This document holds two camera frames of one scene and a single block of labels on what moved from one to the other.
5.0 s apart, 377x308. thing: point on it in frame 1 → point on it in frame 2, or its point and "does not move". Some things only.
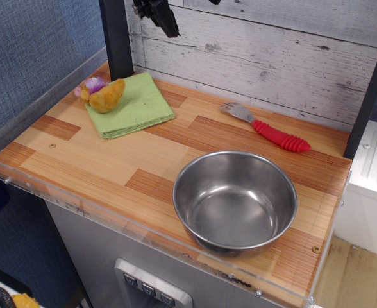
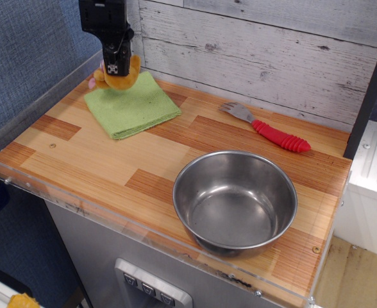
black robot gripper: (160, 13) → (108, 20)
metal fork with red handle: (285, 138) does not move
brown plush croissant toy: (105, 99) → (118, 82)
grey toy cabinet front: (94, 246) does not move
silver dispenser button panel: (138, 287) does not move
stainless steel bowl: (234, 205) does not move
